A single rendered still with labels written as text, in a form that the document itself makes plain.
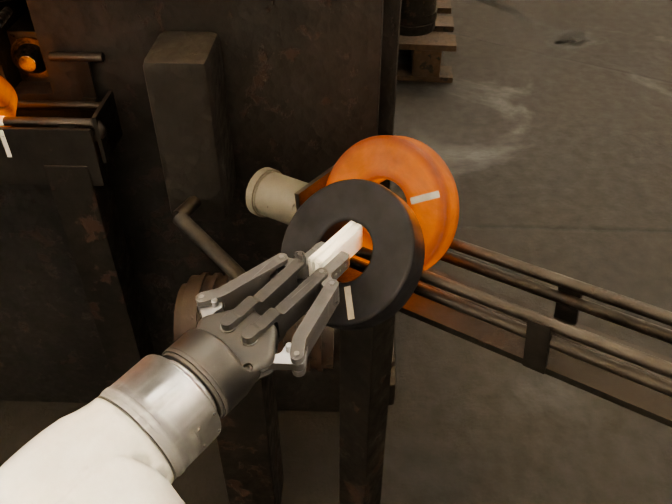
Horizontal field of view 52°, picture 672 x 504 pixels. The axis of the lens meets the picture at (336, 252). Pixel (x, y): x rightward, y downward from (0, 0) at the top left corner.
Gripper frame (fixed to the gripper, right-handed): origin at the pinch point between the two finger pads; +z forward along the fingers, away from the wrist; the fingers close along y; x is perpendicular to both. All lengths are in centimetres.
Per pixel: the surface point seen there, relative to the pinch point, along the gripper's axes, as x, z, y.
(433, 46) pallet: -68, 158, -81
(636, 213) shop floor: -79, 124, 6
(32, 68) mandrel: 3, 3, -54
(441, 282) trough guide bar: -1.4, 3.6, 10.1
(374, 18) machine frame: 9.1, 29.1, -15.7
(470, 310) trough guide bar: -3.1, 3.4, 13.6
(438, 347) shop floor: -74, 48, -12
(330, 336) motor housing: -20.4, 3.8, -4.9
